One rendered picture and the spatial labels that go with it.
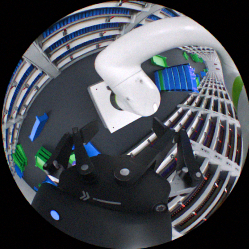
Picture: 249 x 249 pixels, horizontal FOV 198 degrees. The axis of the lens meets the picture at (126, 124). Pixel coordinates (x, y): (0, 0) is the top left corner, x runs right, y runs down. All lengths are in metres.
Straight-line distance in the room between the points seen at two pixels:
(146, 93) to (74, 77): 0.76
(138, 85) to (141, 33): 0.16
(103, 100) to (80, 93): 0.43
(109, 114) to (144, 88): 0.28
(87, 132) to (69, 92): 0.74
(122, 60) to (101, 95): 0.28
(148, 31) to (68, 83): 0.82
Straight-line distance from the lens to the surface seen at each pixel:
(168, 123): 1.24
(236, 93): 0.24
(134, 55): 0.21
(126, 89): 0.24
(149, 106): 0.27
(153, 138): 1.09
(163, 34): 0.20
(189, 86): 0.90
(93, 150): 0.98
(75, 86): 0.87
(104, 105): 0.46
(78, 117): 0.85
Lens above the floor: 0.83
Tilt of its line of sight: 62 degrees down
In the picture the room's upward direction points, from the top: 122 degrees clockwise
